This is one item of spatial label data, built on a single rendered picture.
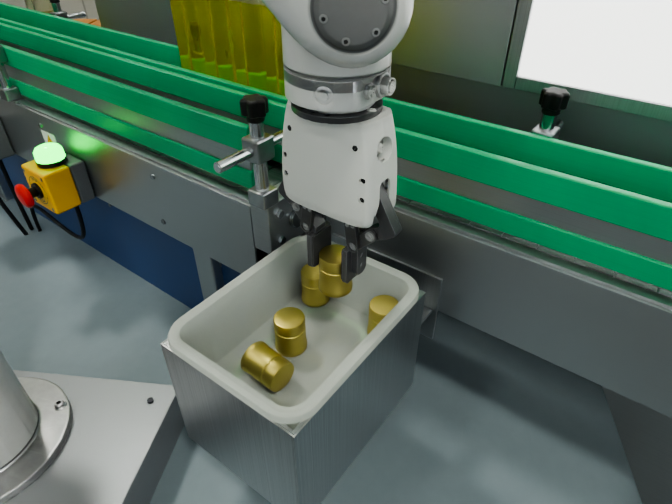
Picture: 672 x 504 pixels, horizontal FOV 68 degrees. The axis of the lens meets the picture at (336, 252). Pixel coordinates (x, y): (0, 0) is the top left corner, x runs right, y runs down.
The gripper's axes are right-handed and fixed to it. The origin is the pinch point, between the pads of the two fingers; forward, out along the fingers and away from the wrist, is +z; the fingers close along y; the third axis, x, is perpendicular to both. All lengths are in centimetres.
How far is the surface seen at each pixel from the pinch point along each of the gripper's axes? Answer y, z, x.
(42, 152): 54, 4, 2
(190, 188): 25.5, 2.7, -2.7
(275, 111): 18.0, -6.7, -11.9
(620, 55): -15.5, -14.9, -30.1
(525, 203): -13.5, -3.7, -14.0
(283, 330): 2.5, 7.9, 5.8
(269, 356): 1.7, 8.5, 8.9
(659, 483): -41, 48, -33
